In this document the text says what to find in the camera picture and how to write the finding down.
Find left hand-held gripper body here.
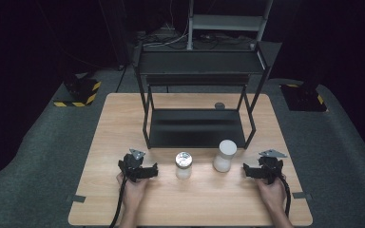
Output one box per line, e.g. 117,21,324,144
118,148,146,183

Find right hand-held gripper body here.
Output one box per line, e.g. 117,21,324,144
258,149,288,185

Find glass jar with white lid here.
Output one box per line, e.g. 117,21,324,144
212,139,238,174

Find glass jar with metallic lid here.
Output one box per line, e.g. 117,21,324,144
174,151,194,181

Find black two-tier metal rack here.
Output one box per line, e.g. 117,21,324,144
132,41,283,150

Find person's left hand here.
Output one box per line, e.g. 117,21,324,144
116,172,150,209

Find person's right hand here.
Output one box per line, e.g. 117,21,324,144
256,175,288,210

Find grey tape piece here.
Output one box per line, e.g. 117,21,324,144
292,191,313,200
66,194,87,204

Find black stand base yellow stripes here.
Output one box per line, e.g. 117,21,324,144
279,83,328,113
52,74,103,108

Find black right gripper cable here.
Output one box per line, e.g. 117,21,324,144
278,175,293,219

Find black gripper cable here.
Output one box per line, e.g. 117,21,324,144
108,176,128,228
278,175,293,219

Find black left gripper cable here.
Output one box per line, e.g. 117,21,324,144
108,176,128,228

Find bundle of floor cables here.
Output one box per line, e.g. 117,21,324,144
135,27,191,50

